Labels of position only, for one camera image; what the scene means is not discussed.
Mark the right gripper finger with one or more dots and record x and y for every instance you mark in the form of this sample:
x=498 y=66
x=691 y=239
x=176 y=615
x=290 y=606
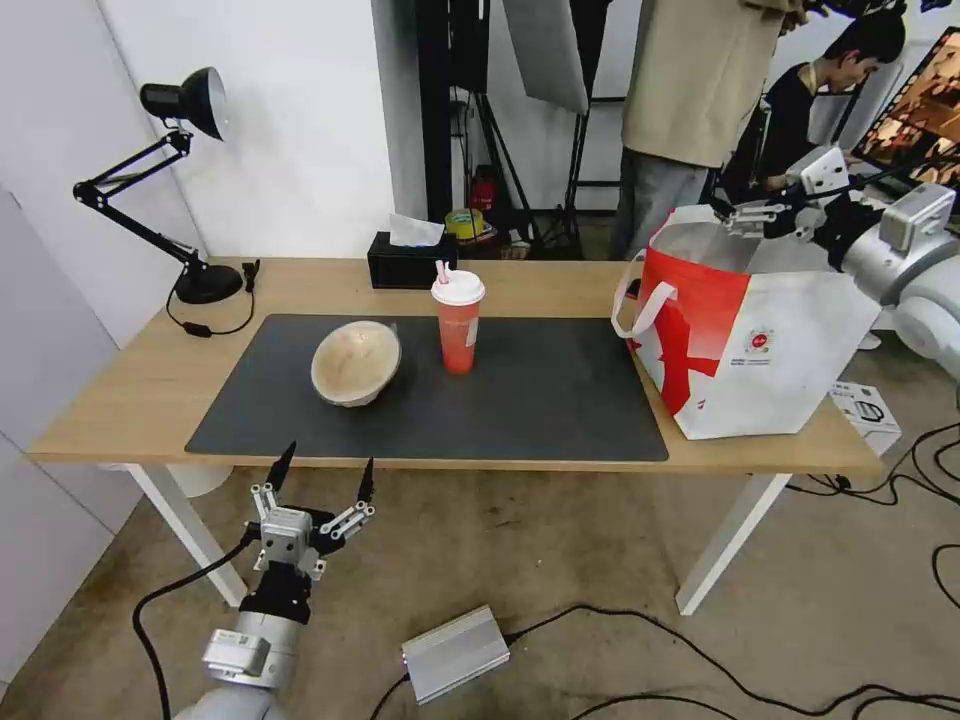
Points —
x=780 y=193
x=754 y=220

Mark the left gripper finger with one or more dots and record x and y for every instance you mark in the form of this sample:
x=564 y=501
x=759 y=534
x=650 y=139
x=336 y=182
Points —
x=351 y=519
x=268 y=499

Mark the red white takeout bag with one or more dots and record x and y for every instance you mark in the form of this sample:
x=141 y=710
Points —
x=765 y=345

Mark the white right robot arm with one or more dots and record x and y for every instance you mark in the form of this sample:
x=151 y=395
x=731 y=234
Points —
x=915 y=277

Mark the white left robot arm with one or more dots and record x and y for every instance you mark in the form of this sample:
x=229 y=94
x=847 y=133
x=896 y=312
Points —
x=247 y=675

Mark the white round bin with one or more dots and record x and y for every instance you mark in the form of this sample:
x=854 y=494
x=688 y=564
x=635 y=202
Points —
x=199 y=480

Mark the seated person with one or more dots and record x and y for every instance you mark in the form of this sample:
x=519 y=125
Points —
x=795 y=112

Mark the standing person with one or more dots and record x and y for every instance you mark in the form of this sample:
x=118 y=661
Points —
x=690 y=90

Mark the computer monitor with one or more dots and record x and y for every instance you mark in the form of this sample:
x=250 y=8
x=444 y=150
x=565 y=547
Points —
x=919 y=112

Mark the beige paper bowl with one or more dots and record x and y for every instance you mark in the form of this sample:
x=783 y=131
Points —
x=352 y=364

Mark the silver power box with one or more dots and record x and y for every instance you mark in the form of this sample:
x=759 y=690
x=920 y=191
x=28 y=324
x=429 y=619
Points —
x=456 y=652

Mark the wooden table white legs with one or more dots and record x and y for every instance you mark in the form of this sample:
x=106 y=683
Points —
x=120 y=405

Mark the white cardboard box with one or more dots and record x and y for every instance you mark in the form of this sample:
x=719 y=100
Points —
x=870 y=416

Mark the dark grey desk mat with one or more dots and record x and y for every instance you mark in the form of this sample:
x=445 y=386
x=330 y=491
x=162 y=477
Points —
x=525 y=405

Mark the red drink cup white lid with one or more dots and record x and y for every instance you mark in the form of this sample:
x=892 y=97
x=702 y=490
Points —
x=457 y=330

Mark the black desk lamp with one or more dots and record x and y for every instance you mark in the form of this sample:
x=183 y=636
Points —
x=202 y=281

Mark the black light stand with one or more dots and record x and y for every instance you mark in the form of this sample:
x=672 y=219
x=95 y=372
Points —
x=510 y=172

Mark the black tissue box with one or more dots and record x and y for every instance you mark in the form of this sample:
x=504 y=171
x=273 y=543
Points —
x=409 y=266

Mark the pink white straw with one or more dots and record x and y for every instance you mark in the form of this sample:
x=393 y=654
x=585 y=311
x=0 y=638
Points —
x=444 y=271

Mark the grey photo softbox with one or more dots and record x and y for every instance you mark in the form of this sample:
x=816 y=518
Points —
x=547 y=52

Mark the red fire extinguisher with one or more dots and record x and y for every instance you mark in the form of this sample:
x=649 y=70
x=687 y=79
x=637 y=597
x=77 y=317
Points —
x=483 y=191

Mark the white tissue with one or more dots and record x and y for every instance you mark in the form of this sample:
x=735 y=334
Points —
x=412 y=229

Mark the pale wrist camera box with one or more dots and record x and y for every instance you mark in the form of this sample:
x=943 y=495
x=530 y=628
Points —
x=825 y=171
x=286 y=534

